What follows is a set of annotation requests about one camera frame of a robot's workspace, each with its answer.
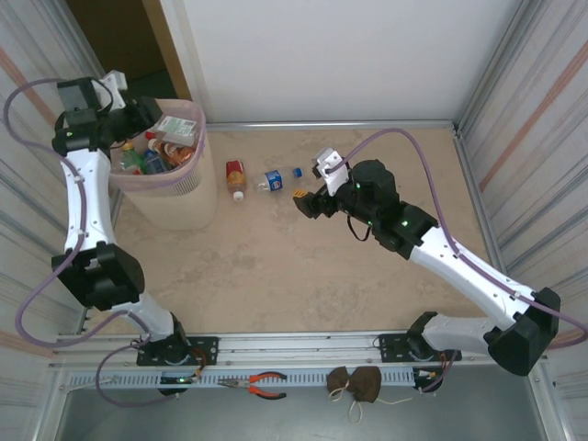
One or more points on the red yellow label bottle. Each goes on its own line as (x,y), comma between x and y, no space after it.
(235,177)

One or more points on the aluminium frame bar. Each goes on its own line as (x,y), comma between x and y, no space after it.
(275,125)

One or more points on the brown wooden door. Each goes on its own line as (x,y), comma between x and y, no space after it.
(133,37)

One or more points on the beige bin with pink liner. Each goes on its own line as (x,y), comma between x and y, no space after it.
(184,206)

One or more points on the black electronics module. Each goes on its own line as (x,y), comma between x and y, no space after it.
(425,376)
(177,380)

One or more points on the green Sprite bottle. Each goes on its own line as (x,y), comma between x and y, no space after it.
(131,160)

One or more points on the red white label bottle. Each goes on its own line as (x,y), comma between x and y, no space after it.
(150,135)

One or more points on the white green label clear bottle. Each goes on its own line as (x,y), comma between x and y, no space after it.
(177,127)

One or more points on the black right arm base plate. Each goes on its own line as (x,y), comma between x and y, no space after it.
(390,347)

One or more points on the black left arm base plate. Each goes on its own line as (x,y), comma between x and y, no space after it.
(206,351)

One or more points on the aluminium mounting rail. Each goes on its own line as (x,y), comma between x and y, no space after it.
(298,343)

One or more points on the Pepsi label clear bottle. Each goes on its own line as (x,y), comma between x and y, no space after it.
(274,180)
(155,163)

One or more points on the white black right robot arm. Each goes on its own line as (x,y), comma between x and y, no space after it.
(468,275)

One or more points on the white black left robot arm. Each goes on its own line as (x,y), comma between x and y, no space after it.
(87,202)

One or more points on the brown label milk tea bottle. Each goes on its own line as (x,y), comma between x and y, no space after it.
(177,154)

